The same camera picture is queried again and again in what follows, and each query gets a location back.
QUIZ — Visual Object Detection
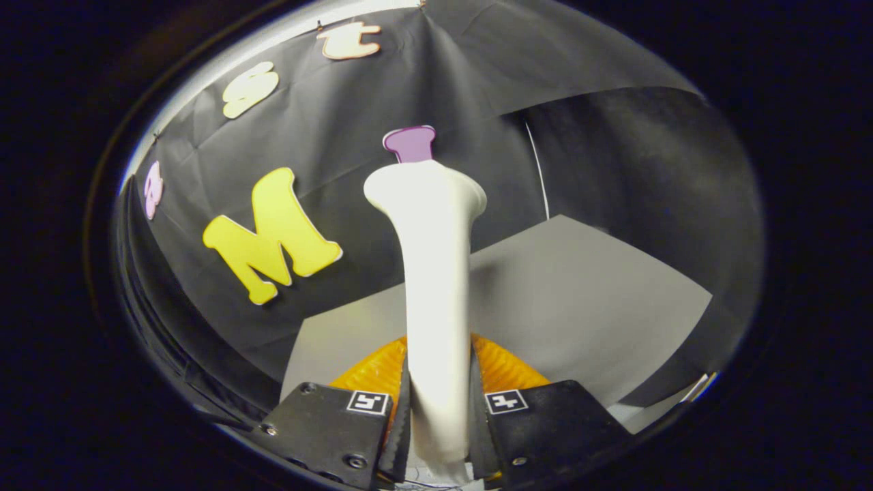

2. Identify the grey cabinet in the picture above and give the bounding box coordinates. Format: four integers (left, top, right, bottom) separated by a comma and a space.
280, 213, 717, 435

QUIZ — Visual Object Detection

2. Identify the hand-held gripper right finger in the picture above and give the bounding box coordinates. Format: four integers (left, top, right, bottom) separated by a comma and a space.
467, 333, 635, 490

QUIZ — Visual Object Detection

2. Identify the black backdrop cloth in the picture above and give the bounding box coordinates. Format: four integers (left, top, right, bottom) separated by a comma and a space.
113, 0, 765, 423

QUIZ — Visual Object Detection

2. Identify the thin white cable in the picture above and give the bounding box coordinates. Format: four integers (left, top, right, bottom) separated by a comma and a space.
524, 121, 550, 220

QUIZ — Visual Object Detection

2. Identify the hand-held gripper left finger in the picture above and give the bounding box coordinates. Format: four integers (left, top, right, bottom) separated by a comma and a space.
252, 334, 412, 490

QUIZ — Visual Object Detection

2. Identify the white garment steamer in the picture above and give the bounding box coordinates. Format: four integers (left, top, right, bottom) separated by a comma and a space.
364, 160, 488, 483

